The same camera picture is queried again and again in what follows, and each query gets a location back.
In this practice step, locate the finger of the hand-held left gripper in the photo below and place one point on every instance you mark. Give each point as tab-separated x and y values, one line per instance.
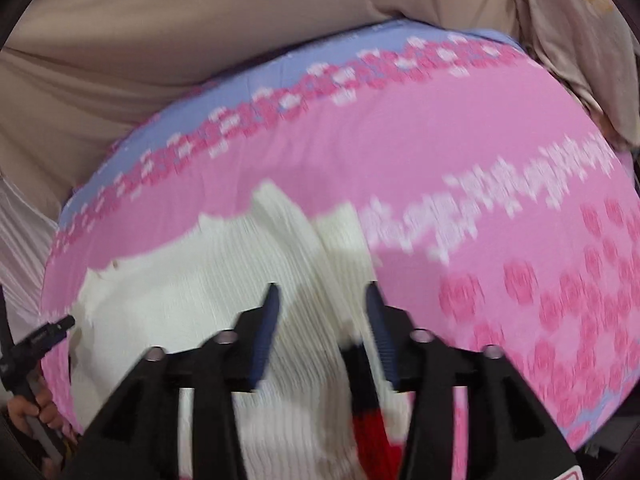
47	332

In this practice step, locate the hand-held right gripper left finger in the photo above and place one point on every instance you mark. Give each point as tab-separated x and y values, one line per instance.
262	340

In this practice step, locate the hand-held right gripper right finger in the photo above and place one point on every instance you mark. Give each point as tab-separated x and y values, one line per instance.
382	340

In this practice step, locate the white red navy knit sweater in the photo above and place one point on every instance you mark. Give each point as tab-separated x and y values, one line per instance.
200	285

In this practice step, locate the person's left hand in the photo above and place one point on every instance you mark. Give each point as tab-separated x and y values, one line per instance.
45	410

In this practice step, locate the white pleated curtain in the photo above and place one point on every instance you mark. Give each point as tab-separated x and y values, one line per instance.
25	240

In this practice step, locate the pink floral bed sheet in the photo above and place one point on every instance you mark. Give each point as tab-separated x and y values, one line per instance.
400	160

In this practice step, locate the beige backdrop cloth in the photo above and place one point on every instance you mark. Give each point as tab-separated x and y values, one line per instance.
200	25

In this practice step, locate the cream floral fleece blanket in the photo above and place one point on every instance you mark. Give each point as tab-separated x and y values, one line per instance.
575	35

